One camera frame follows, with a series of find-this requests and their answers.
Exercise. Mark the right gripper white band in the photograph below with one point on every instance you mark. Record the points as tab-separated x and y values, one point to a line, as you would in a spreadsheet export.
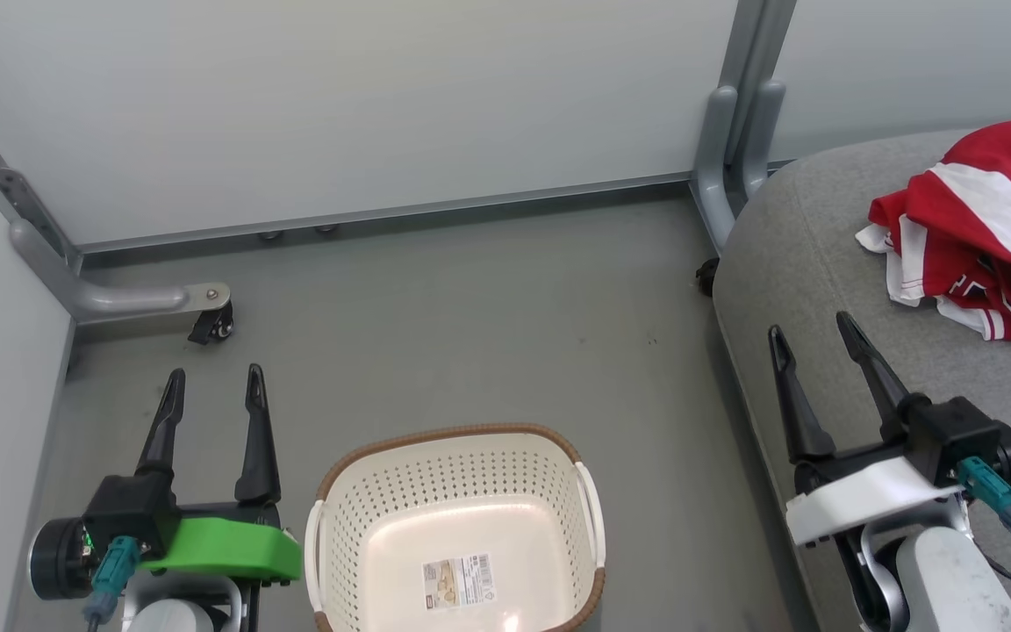
865	496

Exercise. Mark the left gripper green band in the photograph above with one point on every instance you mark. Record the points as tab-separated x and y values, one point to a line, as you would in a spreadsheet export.
225	544

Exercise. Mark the red and white clothing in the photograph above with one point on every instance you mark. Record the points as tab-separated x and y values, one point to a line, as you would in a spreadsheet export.
988	211

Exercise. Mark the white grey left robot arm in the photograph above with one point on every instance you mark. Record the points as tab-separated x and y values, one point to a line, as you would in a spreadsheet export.
181	614

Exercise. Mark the cream perforated laundry basket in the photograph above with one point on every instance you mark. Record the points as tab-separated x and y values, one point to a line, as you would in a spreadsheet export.
462	491

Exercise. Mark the black caster wheel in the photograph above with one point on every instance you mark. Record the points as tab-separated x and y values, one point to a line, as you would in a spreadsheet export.
707	276
214	325

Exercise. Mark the grey fabric sofa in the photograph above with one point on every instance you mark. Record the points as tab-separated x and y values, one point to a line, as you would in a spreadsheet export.
804	263

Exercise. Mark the long grey partition foot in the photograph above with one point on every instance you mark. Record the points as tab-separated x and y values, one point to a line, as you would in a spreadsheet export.
102	297

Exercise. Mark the paper label sticker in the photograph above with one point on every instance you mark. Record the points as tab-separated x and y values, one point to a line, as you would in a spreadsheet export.
458	580

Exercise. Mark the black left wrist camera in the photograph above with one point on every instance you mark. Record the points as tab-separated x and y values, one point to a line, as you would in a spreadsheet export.
119	518

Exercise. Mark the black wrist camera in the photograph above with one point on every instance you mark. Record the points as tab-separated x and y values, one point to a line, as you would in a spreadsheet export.
953	439
119	518

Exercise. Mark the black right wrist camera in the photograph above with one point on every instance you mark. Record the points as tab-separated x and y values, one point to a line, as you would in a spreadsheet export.
953	439

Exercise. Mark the grey partition bottom rail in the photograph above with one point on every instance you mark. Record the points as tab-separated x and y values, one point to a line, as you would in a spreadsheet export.
383	215

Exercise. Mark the grey slanted partition frame post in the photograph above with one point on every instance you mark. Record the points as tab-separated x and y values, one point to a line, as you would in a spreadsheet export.
5	175

